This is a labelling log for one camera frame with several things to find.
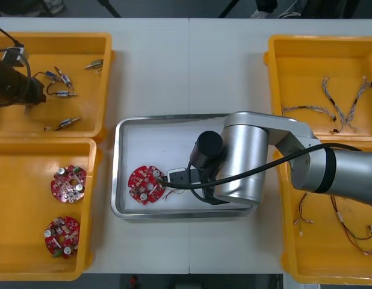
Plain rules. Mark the black stand leg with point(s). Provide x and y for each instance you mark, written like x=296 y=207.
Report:
x=110 y=8
x=229 y=8

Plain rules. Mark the silver-grey right robot arm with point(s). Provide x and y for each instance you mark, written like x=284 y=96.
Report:
x=246 y=156

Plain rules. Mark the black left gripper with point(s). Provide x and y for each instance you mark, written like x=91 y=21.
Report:
x=38 y=90

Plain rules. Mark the person's foot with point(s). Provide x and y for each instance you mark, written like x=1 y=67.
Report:
x=29 y=7
x=264 y=12

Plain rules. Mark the steel tray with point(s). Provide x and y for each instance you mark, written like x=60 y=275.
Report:
x=119 y=168

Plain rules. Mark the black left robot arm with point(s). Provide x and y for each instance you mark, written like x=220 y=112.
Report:
x=8 y=84

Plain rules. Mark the round red circuit board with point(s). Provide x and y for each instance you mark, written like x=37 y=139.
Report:
x=142 y=188
x=61 y=238
x=67 y=183

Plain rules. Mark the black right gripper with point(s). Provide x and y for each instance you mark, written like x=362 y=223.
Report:
x=192 y=177

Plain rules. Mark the yellow-orange plastic bin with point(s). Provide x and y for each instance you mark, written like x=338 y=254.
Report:
x=318 y=256
x=68 y=45
x=23 y=210
x=309 y=60

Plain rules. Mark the small metal solenoid blue label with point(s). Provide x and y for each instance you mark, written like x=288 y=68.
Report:
x=67 y=122
x=65 y=79
x=64 y=93
x=50 y=75

